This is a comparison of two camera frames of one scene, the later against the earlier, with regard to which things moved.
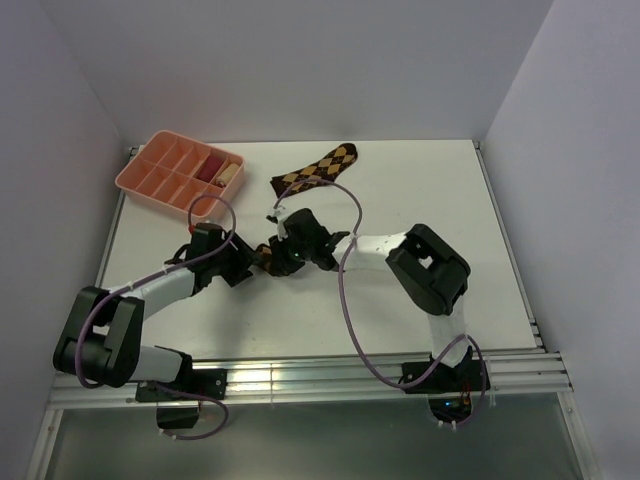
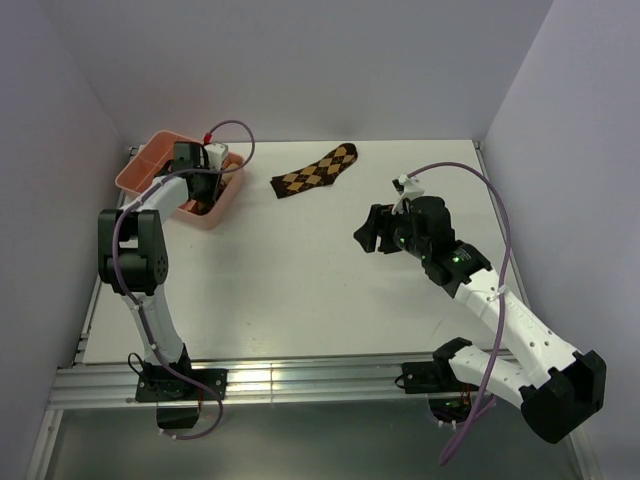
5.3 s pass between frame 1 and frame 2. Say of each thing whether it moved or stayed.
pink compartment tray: stayed
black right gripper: moved
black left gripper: moved
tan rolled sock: stayed
